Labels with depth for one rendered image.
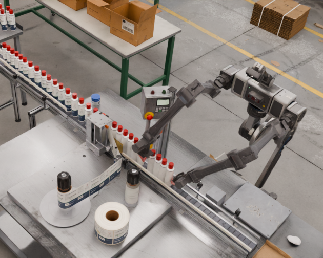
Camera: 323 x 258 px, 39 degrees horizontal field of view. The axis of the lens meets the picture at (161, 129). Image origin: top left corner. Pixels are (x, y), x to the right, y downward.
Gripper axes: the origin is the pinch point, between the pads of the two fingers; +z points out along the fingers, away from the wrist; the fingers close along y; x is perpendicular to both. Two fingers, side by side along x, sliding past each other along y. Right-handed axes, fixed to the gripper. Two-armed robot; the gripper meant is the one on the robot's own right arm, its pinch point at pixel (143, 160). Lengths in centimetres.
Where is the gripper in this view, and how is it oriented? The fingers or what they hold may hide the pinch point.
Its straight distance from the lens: 298.6
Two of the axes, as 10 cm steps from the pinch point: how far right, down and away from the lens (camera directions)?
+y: 7.4, 5.1, -4.5
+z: -1.0, 7.4, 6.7
